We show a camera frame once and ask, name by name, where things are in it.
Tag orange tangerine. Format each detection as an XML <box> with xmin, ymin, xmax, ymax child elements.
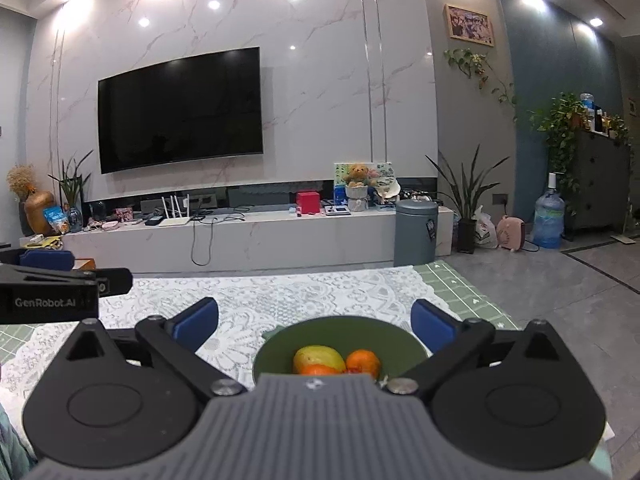
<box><xmin>298</xmin><ymin>364</ymin><xmax>342</xmax><ymax>376</ymax></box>
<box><xmin>345</xmin><ymin>349</ymin><xmax>382</xmax><ymax>380</ymax></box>

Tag orange cardboard box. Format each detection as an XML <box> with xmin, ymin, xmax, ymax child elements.
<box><xmin>73</xmin><ymin>258</ymin><xmax>96</xmax><ymax>271</ymax></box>

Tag golden vase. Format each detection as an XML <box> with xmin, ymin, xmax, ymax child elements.
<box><xmin>24</xmin><ymin>191</ymin><xmax>55</xmax><ymax>235</ymax></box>

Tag green grid table mat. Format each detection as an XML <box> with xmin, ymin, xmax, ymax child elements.
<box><xmin>410</xmin><ymin>261</ymin><xmax>515</xmax><ymax>330</ymax></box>

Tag green colander bowl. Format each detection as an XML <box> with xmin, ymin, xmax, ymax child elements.
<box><xmin>253</xmin><ymin>315</ymin><xmax>428</xmax><ymax>387</ymax></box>

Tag left potted plant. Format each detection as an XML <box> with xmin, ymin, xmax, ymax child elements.
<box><xmin>49</xmin><ymin>151</ymin><xmax>93</xmax><ymax>233</ymax></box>

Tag white lace tablecloth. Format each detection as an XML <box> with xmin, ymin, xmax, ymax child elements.
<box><xmin>0</xmin><ymin>263</ymin><xmax>452</xmax><ymax>411</ymax></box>

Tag white wifi router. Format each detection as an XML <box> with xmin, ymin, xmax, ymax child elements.
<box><xmin>160</xmin><ymin>194</ymin><xmax>192</xmax><ymax>226</ymax></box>

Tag grey-blue trash bin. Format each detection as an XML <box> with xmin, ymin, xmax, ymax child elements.
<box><xmin>394</xmin><ymin>200</ymin><xmax>438</xmax><ymax>266</ymax></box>

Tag white plastic bag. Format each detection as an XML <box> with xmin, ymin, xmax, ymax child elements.
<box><xmin>473</xmin><ymin>205</ymin><xmax>498</xmax><ymax>249</ymax></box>

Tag pink small heater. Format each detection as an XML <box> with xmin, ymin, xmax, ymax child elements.
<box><xmin>496</xmin><ymin>216</ymin><xmax>525</xmax><ymax>252</ymax></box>

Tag white tv cabinet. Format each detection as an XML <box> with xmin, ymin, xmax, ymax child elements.
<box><xmin>60</xmin><ymin>206</ymin><xmax>456</xmax><ymax>276</ymax></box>

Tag potted long-leaf plant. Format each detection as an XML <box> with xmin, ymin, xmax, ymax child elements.
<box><xmin>425</xmin><ymin>145</ymin><xmax>509</xmax><ymax>254</ymax></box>

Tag blue water jug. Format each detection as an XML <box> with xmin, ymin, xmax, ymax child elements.
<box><xmin>532</xmin><ymin>172</ymin><xmax>565</xmax><ymax>249</ymax></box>

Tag striped teal sleeve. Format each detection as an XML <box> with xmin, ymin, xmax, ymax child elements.
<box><xmin>0</xmin><ymin>408</ymin><xmax>37</xmax><ymax>480</ymax></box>

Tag teddy bear bouquet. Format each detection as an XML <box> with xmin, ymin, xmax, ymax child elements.
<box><xmin>344</xmin><ymin>164</ymin><xmax>369</xmax><ymax>212</ymax></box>

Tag red box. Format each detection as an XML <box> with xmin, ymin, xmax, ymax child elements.
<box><xmin>296</xmin><ymin>191</ymin><xmax>321</xmax><ymax>216</ymax></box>

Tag dark drawer cabinet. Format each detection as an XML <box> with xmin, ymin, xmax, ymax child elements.
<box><xmin>565</xmin><ymin>131</ymin><xmax>630</xmax><ymax>237</ymax></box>

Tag trailing green plant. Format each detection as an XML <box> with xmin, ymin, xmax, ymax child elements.
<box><xmin>529</xmin><ymin>91</ymin><xmax>632</xmax><ymax>196</ymax></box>

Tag black power cable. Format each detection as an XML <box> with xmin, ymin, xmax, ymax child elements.
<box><xmin>190</xmin><ymin>216</ymin><xmax>215</xmax><ymax>267</ymax></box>

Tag black wall television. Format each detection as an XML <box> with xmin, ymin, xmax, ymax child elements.
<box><xmin>96</xmin><ymin>47</ymin><xmax>264</xmax><ymax>174</ymax></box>

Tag framed wall picture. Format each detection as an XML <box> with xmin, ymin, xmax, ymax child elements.
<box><xmin>445</xmin><ymin>4</ymin><xmax>495</xmax><ymax>47</ymax></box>

